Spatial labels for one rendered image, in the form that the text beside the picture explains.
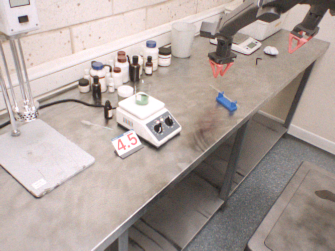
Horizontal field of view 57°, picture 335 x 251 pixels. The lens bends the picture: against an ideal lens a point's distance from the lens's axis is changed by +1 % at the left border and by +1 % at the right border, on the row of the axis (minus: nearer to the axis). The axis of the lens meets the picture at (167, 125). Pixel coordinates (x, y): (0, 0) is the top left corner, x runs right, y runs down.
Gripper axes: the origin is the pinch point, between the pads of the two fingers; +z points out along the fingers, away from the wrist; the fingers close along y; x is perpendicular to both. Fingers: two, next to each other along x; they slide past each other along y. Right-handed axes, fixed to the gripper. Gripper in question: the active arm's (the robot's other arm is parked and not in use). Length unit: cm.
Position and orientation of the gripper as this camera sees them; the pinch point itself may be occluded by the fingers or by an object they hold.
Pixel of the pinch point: (218, 74)
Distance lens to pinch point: 130.7
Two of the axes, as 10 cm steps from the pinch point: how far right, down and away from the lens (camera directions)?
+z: -0.8, 8.0, 6.0
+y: -8.5, 2.7, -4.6
